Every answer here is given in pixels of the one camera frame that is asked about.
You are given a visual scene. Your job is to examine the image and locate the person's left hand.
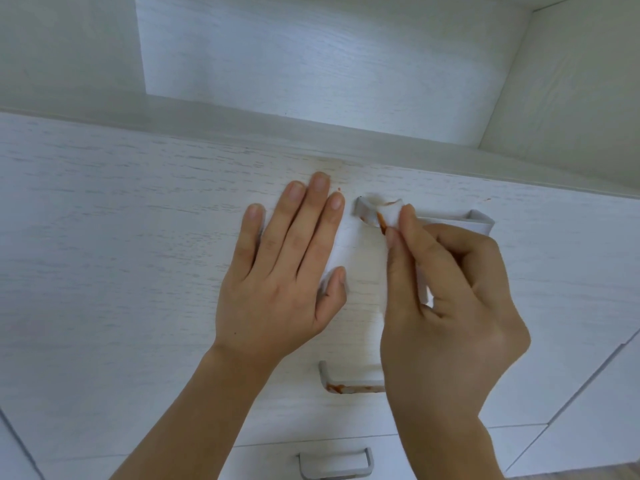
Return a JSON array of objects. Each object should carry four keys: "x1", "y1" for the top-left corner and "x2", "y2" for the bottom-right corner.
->
[{"x1": 209, "y1": 171, "x2": 349, "y2": 373}]

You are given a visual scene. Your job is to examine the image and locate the drawer handle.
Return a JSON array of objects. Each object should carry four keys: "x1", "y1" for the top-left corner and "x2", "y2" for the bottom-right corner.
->
[
  {"x1": 355, "y1": 193, "x2": 496, "y2": 238},
  {"x1": 298, "y1": 448, "x2": 375, "y2": 480},
  {"x1": 318, "y1": 360, "x2": 386, "y2": 395}
]

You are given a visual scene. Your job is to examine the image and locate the white wipe pad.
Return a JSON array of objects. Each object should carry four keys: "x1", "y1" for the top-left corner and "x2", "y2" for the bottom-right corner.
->
[{"x1": 375, "y1": 197, "x2": 435, "y2": 308}]

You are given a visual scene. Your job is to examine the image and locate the white wooden cabinet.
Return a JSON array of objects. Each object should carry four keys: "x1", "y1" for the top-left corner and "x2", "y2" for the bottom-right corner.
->
[{"x1": 0, "y1": 0, "x2": 640, "y2": 480}]

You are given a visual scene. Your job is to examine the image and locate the white cabinet door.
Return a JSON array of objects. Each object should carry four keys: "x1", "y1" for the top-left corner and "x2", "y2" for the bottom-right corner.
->
[
  {"x1": 505, "y1": 332, "x2": 640, "y2": 478},
  {"x1": 0, "y1": 407, "x2": 43, "y2": 480}
]

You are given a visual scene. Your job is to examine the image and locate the person's right hand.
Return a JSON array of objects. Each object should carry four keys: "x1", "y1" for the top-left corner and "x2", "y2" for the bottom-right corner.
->
[{"x1": 379, "y1": 204, "x2": 532, "y2": 435}]

